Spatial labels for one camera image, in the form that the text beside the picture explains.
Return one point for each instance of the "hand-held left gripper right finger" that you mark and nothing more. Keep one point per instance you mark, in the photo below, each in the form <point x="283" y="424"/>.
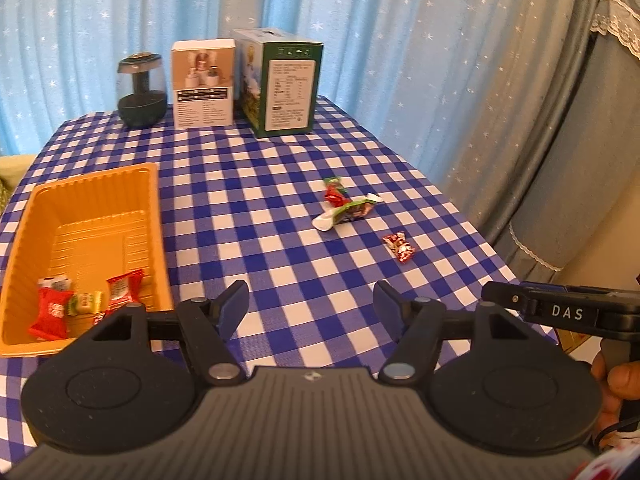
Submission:
<point x="387" y="306"/>

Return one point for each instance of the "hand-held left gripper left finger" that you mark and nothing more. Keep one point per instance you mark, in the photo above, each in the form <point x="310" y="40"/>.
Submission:
<point x="234" y="306"/>

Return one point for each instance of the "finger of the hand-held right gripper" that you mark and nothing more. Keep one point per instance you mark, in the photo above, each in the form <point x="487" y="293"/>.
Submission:
<point x="555" y="288"/>
<point x="507" y="297"/>

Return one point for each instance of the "small red candy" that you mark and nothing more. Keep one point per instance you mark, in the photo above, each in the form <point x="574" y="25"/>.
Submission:
<point x="400" y="247"/>

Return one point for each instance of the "long white snack packet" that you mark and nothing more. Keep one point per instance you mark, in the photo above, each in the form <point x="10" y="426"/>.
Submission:
<point x="322" y="223"/>

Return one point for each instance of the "red snack packet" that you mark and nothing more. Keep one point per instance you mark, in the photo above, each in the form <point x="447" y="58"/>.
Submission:
<point x="50" y="312"/>
<point x="122" y="285"/>

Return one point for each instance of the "red green twisted candy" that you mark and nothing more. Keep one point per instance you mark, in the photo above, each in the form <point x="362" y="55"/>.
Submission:
<point x="335" y="195"/>

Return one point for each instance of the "yellow green candy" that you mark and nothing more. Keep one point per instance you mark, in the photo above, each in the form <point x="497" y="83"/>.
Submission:
<point x="85" y="304"/>

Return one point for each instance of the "orange plastic tray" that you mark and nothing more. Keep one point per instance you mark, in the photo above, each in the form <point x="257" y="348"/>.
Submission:
<point x="75" y="200"/>

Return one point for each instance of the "person's right hand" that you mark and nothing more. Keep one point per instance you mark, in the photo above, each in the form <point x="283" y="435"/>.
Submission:
<point x="617" y="382"/>

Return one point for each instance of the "grey lace-trimmed cover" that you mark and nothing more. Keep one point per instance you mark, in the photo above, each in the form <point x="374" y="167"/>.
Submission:
<point x="590" y="160"/>

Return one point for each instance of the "blue white checkered tablecloth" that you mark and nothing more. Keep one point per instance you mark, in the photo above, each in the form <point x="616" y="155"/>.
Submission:
<point x="280" y="170"/>

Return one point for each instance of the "red white printed clothing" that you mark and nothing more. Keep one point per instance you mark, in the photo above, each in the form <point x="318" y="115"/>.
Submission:
<point x="612" y="462"/>

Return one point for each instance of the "white cardboard box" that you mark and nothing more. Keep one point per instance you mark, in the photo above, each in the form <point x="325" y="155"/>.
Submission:
<point x="202" y="105"/>

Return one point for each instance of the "grey star curtain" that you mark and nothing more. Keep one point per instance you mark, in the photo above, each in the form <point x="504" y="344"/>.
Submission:
<point x="540" y="85"/>

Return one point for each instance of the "green cardboard box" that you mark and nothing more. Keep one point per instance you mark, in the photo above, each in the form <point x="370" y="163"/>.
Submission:
<point x="290" y="95"/>

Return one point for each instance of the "dark glass jar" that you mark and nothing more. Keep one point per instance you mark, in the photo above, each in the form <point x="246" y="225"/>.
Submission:
<point x="142" y="107"/>

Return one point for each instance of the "blue star curtain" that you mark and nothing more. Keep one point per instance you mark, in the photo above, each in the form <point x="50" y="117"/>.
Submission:
<point x="375" y="35"/>

